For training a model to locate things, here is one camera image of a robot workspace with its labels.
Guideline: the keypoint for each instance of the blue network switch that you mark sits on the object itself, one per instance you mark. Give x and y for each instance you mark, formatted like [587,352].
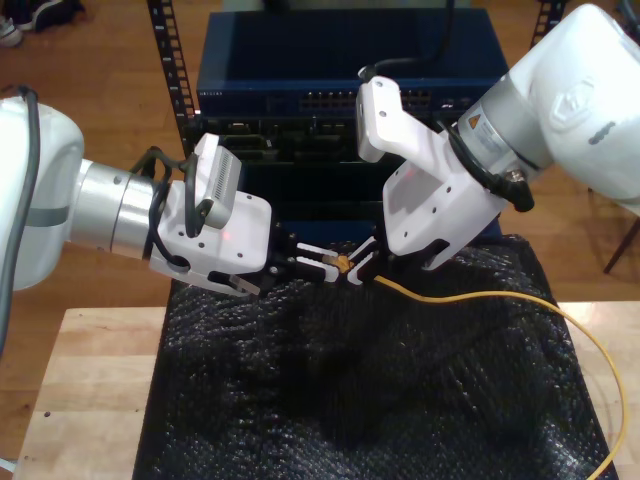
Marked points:
[300,50]

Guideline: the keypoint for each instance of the small white object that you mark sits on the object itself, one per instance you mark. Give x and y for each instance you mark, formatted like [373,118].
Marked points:
[6,465]

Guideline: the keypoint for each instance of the blue base panel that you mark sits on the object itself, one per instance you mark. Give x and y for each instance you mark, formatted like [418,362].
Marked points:
[340,231]

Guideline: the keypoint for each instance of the black perforated rack post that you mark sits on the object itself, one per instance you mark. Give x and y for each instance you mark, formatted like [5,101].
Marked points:
[167,55]
[550,20]

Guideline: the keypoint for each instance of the black rack server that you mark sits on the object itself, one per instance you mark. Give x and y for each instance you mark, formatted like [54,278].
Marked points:
[300,140]

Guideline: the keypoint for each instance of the dark sneaker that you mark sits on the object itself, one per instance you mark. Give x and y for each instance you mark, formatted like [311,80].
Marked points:
[50,15]

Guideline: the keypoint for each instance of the black bubble mat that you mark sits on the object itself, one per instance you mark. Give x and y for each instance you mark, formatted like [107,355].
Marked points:
[350,400]

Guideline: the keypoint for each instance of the white sneaker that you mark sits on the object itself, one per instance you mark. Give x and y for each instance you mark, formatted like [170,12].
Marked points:
[9,32]

